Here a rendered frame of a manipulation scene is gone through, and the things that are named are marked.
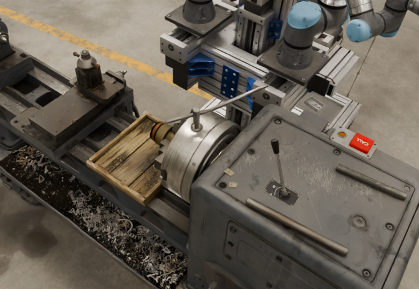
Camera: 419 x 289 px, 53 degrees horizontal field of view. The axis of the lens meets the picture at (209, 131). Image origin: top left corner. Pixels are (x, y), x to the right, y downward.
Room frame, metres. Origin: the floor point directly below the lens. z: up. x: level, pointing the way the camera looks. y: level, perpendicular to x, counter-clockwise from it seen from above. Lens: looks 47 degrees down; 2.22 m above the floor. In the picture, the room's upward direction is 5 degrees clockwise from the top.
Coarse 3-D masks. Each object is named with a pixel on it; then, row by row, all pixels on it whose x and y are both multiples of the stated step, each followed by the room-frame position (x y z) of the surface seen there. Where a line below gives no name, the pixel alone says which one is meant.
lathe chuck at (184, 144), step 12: (192, 120) 0.96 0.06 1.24; (204, 120) 0.96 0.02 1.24; (216, 120) 0.97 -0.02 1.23; (180, 132) 0.91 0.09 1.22; (192, 132) 0.91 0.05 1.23; (204, 132) 0.91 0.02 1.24; (180, 144) 0.87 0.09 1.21; (192, 144) 0.87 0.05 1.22; (168, 156) 0.85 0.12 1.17; (180, 156) 0.84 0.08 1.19; (192, 156) 0.84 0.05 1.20; (168, 168) 0.83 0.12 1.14; (180, 168) 0.82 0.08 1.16; (168, 180) 0.82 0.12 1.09; (180, 180) 0.80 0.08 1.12; (180, 192) 0.79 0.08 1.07
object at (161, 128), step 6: (156, 126) 1.03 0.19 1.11; (162, 126) 1.03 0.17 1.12; (168, 126) 1.03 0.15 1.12; (150, 132) 1.02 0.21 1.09; (156, 132) 1.01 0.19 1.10; (162, 132) 1.00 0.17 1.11; (168, 132) 1.01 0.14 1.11; (174, 132) 1.01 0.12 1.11; (150, 138) 1.02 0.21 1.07; (156, 138) 1.00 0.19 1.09; (162, 138) 0.98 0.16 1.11; (168, 138) 0.99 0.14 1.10
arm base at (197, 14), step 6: (186, 0) 1.69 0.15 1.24; (210, 0) 1.68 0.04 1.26; (186, 6) 1.67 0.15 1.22; (192, 6) 1.65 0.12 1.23; (198, 6) 1.65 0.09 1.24; (204, 6) 1.65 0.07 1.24; (210, 6) 1.67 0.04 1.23; (186, 12) 1.66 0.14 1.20; (192, 12) 1.64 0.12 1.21; (198, 12) 1.64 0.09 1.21; (204, 12) 1.65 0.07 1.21; (210, 12) 1.66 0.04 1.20; (186, 18) 1.65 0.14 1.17; (192, 18) 1.64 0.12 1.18; (198, 18) 1.64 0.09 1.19; (204, 18) 1.64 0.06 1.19; (210, 18) 1.65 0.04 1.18
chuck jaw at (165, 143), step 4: (164, 140) 0.98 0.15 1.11; (168, 140) 0.98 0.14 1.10; (160, 144) 0.96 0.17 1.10; (164, 144) 0.96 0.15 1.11; (168, 144) 0.96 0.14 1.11; (160, 148) 0.94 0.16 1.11; (164, 148) 0.94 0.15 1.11; (160, 152) 0.92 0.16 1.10; (164, 152) 0.92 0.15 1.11; (160, 156) 0.90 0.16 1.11; (156, 160) 0.88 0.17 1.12; (160, 160) 0.88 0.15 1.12; (156, 164) 0.87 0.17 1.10; (160, 164) 0.87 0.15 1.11; (156, 168) 0.87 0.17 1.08; (160, 168) 0.86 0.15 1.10; (164, 172) 0.84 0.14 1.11; (164, 176) 0.83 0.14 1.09
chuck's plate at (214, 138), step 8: (216, 128) 0.93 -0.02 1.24; (224, 128) 0.94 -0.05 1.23; (232, 128) 0.98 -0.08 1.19; (240, 128) 1.02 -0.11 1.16; (208, 136) 0.90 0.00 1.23; (216, 136) 0.90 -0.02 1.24; (224, 136) 0.94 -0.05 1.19; (232, 136) 0.97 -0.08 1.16; (200, 144) 0.87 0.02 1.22; (208, 144) 0.87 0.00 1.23; (216, 144) 0.90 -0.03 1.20; (200, 152) 0.84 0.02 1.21; (208, 152) 0.86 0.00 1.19; (192, 160) 0.83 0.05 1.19; (200, 160) 0.82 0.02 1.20; (208, 160) 0.85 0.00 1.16; (192, 168) 0.81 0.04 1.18; (200, 168) 0.83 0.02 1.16; (184, 176) 0.80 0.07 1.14; (192, 176) 0.79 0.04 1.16; (184, 184) 0.79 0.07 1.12; (184, 192) 0.78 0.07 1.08
